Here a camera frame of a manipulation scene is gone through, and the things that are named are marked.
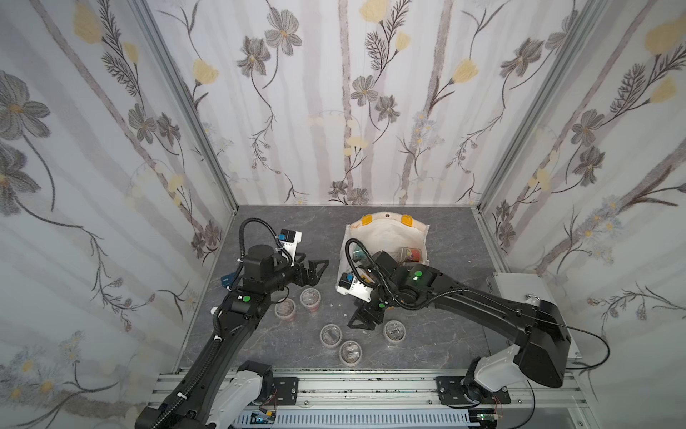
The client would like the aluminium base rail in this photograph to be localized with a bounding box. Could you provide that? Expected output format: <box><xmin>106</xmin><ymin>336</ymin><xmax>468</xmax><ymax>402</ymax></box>
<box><xmin>149</xmin><ymin>368</ymin><xmax>591</xmax><ymax>414</ymax></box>

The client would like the small blue box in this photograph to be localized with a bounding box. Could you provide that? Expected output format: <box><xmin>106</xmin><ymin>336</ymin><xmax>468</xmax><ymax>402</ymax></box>
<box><xmin>221</xmin><ymin>272</ymin><xmax>241</xmax><ymax>290</ymax></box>

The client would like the white canvas tote bag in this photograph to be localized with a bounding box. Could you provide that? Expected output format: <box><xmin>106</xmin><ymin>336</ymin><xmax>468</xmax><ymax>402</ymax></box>
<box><xmin>339</xmin><ymin>212</ymin><xmax>430</xmax><ymax>278</ymax></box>

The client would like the red green label seed jar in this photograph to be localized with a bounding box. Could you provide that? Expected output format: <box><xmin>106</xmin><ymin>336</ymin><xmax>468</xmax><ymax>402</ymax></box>
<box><xmin>319</xmin><ymin>324</ymin><xmax>342</xmax><ymax>350</ymax></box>

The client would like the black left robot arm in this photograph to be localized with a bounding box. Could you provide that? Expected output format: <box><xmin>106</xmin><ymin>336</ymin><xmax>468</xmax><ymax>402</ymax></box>
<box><xmin>135</xmin><ymin>217</ymin><xmax>329</xmax><ymax>428</ymax></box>

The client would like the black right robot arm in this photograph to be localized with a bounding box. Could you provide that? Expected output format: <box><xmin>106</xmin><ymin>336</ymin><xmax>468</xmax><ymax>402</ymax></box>
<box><xmin>339</xmin><ymin>238</ymin><xmax>571</xmax><ymax>403</ymax></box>

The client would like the white slotted cable duct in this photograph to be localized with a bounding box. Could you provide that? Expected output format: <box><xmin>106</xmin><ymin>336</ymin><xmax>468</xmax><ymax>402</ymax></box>
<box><xmin>230</xmin><ymin>409</ymin><xmax>481</xmax><ymax>428</ymax></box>

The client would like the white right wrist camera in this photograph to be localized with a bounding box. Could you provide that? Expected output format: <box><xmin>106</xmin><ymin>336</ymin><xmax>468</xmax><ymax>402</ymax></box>
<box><xmin>336</xmin><ymin>273</ymin><xmax>373</xmax><ymax>302</ymax></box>

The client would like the red seed jar in bag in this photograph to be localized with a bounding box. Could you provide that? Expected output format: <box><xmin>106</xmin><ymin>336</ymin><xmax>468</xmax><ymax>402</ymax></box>
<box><xmin>398</xmin><ymin>247</ymin><xmax>423</xmax><ymax>264</ymax></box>

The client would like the yellow stripe lid seed jar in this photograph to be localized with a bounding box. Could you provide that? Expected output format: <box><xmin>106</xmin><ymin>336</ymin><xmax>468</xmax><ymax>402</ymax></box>
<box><xmin>382</xmin><ymin>320</ymin><xmax>407</xmax><ymax>345</ymax></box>

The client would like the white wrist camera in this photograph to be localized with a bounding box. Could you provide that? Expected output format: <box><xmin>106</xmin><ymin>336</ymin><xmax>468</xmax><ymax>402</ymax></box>
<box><xmin>277</xmin><ymin>229</ymin><xmax>302</xmax><ymax>263</ymax></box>
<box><xmin>336</xmin><ymin>273</ymin><xmax>373</xmax><ymax>302</ymax></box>

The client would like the clear lid seed jar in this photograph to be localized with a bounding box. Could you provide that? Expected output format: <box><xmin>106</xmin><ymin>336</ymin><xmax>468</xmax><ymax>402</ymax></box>
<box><xmin>339</xmin><ymin>340</ymin><xmax>363</xmax><ymax>368</ymax></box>

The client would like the teal label seed jar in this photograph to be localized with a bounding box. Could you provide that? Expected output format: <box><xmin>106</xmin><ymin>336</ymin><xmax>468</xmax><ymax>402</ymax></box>
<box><xmin>351</xmin><ymin>248</ymin><xmax>367</xmax><ymax>266</ymax></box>

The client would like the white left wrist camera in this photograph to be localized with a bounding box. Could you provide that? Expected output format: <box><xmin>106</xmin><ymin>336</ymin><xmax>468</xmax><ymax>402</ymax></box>
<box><xmin>277</xmin><ymin>229</ymin><xmax>302</xmax><ymax>263</ymax></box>

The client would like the silver metal case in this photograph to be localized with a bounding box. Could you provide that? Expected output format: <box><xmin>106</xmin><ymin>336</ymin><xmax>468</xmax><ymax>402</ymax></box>
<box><xmin>484</xmin><ymin>272</ymin><xmax>557</xmax><ymax>354</ymax></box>

